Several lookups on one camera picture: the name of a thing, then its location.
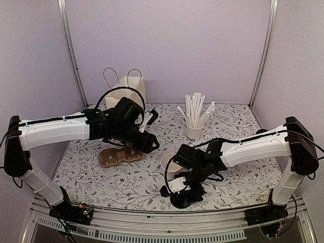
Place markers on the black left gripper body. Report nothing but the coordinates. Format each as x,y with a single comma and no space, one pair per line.
123,133

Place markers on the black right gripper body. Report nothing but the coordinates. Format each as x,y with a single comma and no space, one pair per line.
197,174

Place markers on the white paper cup corner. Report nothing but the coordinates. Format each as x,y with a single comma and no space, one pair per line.
173,168

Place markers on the brown cardboard cup carrier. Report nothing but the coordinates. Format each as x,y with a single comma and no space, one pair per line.
114,156

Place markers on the black plastic cup lid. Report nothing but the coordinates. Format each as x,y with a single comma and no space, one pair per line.
260,131

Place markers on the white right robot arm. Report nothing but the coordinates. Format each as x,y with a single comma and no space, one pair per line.
291,140

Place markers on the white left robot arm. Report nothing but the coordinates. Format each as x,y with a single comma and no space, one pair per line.
24,135

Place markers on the white cup holding straws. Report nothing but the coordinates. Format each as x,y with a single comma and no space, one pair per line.
193,134

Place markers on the bundle of white wrapped straws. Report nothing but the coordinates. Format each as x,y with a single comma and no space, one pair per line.
193,115

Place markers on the floral patterned table mat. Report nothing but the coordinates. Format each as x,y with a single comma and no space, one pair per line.
135,186

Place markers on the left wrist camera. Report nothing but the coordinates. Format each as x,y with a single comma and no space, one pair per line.
149,118

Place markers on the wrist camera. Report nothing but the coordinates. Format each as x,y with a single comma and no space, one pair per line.
149,118
174,187

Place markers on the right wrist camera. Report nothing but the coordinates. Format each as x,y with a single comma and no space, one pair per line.
174,187

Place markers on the cream paper bag with handles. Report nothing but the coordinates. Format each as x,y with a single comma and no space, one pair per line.
134,79

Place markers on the front aluminium rail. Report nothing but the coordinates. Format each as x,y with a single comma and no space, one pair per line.
115,225

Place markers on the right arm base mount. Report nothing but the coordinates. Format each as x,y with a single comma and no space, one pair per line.
273,216

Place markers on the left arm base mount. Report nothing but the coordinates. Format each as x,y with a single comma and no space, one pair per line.
81,214

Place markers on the left aluminium frame post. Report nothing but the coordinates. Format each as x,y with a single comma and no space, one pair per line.
70,50

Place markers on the aluminium frame post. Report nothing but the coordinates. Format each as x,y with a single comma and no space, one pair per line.
70,50
265,51

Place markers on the right aluminium frame post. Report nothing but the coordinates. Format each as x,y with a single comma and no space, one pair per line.
265,51

